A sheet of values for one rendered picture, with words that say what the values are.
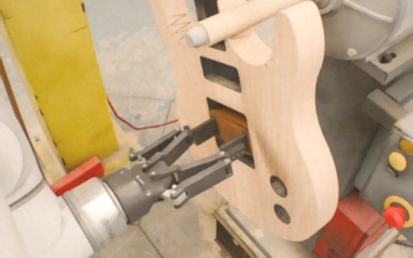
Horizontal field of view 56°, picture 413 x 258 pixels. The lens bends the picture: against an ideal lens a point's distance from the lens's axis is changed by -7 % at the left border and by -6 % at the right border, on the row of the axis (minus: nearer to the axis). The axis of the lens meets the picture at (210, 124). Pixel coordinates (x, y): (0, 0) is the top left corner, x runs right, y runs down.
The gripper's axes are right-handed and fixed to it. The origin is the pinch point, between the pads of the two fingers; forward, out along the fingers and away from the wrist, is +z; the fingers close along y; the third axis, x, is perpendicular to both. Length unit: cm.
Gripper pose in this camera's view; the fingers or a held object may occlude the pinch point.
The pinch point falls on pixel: (228, 134)
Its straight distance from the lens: 64.3
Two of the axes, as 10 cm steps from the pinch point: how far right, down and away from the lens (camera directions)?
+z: 7.9, -4.5, 4.1
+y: 5.8, 3.4, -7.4
